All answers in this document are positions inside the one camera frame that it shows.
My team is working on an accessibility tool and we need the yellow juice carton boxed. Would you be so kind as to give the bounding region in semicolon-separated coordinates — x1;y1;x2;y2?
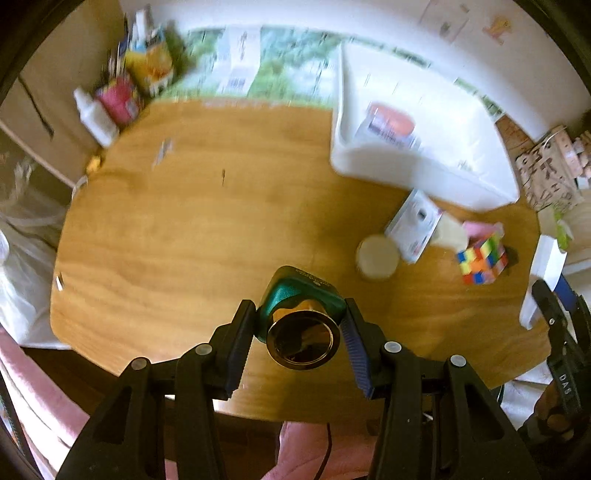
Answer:
124;28;176;98

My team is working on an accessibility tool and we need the pink framed wall drawing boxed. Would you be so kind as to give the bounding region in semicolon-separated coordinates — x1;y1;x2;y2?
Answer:
419;0;470;43

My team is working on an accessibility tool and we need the green wet-wipes pack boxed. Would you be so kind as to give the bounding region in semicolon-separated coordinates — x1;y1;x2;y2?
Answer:
537;205;574;252

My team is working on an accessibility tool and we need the white toy camera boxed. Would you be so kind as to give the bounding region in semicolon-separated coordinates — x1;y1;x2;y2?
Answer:
385;189;443;264

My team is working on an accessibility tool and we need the round beige tin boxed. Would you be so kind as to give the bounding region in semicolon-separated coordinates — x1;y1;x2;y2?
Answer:
356;234;400;281

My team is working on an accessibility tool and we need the colourful puzzle cube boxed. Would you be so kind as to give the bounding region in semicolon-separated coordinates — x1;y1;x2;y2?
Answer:
456;233;509;285

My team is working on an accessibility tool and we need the white plastic storage bin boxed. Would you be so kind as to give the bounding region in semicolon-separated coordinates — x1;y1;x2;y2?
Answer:
331;44;520;212

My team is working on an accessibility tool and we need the letter-print canvas bag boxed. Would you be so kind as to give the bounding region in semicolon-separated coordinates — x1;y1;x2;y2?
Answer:
515;125;583;213

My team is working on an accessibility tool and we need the white spray bottle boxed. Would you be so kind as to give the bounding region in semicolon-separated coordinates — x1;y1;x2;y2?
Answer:
73;87;119;149

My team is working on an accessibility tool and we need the person's right hand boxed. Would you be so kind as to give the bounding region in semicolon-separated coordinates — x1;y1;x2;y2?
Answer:
534;381;587;441

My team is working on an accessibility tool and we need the clear barcode-labelled small box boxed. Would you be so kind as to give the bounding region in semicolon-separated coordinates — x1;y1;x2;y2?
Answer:
353;102;421;150

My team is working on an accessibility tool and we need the green grape-print paper box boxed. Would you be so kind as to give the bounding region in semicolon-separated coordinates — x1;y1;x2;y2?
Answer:
158;26;504;120

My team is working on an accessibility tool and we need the pink comb with white cap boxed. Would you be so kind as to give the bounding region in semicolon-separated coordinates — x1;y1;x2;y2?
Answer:
462;221;505;240

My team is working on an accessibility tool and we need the green gold-capped perfume bottle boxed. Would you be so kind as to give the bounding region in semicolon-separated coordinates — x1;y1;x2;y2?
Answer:
254;266;346;370

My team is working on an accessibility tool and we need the yellow pony wall sticker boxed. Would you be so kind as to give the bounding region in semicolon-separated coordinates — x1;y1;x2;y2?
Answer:
483;16;512;45

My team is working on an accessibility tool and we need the pink round compact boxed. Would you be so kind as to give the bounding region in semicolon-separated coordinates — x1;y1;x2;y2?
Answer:
368;102;415;136

